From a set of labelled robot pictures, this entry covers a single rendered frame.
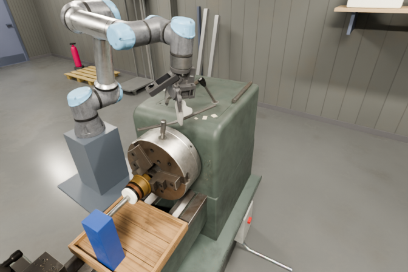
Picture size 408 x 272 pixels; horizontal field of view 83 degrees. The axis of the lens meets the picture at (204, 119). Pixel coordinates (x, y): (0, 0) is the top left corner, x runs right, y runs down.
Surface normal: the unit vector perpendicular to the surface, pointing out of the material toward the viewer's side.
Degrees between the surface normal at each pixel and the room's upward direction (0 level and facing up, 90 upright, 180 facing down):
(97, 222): 0
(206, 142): 90
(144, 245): 0
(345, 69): 90
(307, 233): 0
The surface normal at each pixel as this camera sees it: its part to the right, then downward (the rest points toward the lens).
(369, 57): -0.56, 0.42
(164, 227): -0.03, -0.87
